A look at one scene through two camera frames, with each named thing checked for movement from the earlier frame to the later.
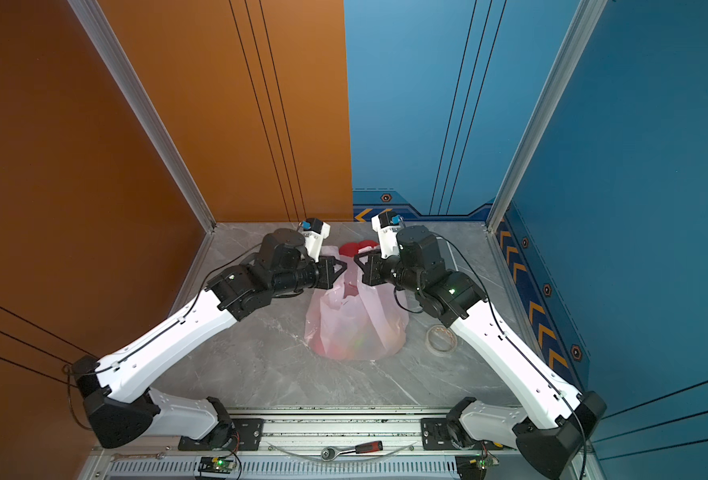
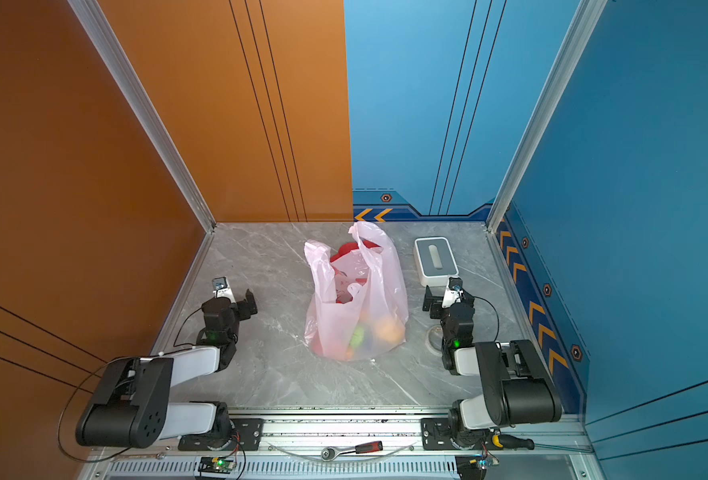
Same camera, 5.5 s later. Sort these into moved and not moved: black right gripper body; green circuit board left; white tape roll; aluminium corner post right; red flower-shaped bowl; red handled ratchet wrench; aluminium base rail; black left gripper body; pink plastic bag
Moved: black right gripper body; pink plastic bag; black left gripper body
Not moved: red flower-shaped bowl; white tape roll; aluminium corner post right; red handled ratchet wrench; green circuit board left; aluminium base rail
